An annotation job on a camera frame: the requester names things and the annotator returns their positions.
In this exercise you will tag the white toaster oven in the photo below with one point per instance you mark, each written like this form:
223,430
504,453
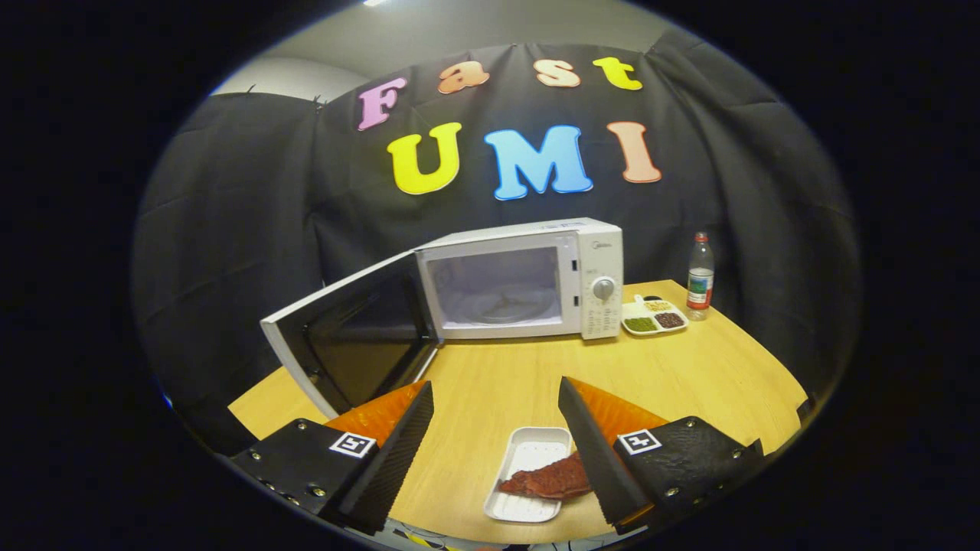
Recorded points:
597,252

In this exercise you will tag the divided white bean dish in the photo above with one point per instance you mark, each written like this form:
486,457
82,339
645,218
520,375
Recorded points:
654,321

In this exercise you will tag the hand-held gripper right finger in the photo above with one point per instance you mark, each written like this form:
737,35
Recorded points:
597,451

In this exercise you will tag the small white food tray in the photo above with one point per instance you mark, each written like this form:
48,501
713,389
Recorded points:
528,451

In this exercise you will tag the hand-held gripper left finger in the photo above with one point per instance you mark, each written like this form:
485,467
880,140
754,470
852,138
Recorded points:
398,451

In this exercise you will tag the glass turntable plate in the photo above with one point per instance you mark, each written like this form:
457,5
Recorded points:
505,314

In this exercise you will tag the brown meat slice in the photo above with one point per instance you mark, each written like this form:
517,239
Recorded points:
547,482

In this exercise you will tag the clear plastic water bottle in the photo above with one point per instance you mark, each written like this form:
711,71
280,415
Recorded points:
700,287

